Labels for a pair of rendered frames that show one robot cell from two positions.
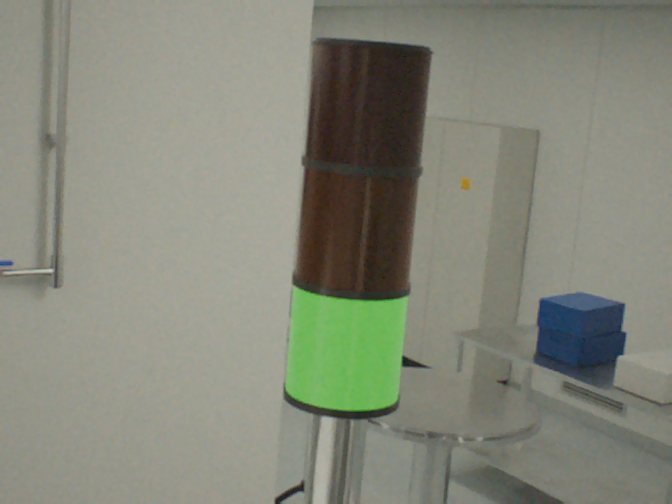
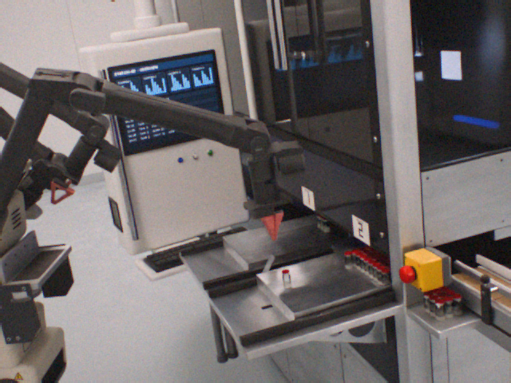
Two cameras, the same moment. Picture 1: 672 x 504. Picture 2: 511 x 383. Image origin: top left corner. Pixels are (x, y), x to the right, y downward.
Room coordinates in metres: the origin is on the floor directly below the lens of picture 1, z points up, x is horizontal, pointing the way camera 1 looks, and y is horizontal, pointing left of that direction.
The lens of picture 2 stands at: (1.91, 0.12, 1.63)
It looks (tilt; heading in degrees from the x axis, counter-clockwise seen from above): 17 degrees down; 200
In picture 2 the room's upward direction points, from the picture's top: 8 degrees counter-clockwise
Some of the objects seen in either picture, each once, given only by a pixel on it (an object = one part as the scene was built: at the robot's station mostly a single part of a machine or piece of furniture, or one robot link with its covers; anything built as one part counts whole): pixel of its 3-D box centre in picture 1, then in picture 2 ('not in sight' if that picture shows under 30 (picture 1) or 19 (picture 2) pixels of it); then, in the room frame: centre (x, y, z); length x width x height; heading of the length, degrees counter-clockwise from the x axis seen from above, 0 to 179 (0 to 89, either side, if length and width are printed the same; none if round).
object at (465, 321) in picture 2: not in sight; (448, 315); (0.56, 0.07, 0.87); 0.14 x 0.13 x 0.02; 127
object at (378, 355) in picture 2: not in sight; (264, 234); (-0.31, -0.66, 0.73); 1.98 x 0.01 x 0.25; 37
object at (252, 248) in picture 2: not in sight; (286, 241); (0.17, -0.42, 0.90); 0.34 x 0.26 x 0.04; 127
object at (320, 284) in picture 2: not in sight; (334, 281); (0.44, -0.22, 0.90); 0.34 x 0.26 x 0.04; 127
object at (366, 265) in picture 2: not in sight; (370, 267); (0.37, -0.13, 0.90); 0.18 x 0.02 x 0.05; 37
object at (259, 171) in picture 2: not in sight; (263, 167); (0.61, -0.32, 1.26); 0.07 x 0.06 x 0.07; 113
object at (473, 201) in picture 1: (449, 249); not in sight; (7.70, -0.89, 1.03); 1.20 x 0.43 x 2.05; 37
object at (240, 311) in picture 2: not in sight; (287, 274); (0.34, -0.38, 0.87); 0.70 x 0.48 x 0.02; 37
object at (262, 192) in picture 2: not in sight; (265, 192); (0.61, -0.32, 1.20); 0.10 x 0.07 x 0.07; 126
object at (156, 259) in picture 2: not in sight; (202, 246); (0.02, -0.78, 0.82); 0.40 x 0.14 x 0.02; 135
